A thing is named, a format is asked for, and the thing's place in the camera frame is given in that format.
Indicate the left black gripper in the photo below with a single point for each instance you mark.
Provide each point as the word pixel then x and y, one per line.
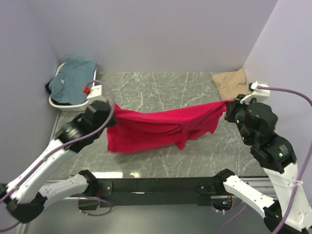
pixel 107 119

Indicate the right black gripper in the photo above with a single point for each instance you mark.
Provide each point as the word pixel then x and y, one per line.
pixel 230 110

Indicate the red t shirt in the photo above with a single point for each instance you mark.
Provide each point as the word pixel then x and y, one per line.
pixel 137 131

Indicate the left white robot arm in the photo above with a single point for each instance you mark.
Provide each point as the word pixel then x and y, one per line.
pixel 27 196

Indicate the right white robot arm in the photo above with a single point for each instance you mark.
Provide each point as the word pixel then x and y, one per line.
pixel 289 212

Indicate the white laundry basket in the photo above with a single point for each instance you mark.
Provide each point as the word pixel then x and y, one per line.
pixel 70 108

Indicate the teal blue t shirt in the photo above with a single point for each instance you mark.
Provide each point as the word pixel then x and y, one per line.
pixel 75 74

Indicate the beige folded t shirt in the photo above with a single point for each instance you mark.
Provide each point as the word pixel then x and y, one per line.
pixel 231 84

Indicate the black garment in basket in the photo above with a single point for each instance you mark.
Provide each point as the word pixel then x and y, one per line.
pixel 48 87

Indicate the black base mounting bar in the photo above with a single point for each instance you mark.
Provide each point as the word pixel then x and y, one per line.
pixel 161 191

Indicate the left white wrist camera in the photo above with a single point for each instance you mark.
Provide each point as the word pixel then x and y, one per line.
pixel 93 93

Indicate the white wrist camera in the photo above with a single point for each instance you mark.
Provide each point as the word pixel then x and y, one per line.
pixel 259 93
pixel 93 93

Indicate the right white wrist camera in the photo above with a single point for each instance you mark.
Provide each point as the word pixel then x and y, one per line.
pixel 259 93

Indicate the aluminium frame rail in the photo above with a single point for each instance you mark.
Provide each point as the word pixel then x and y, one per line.
pixel 262 184

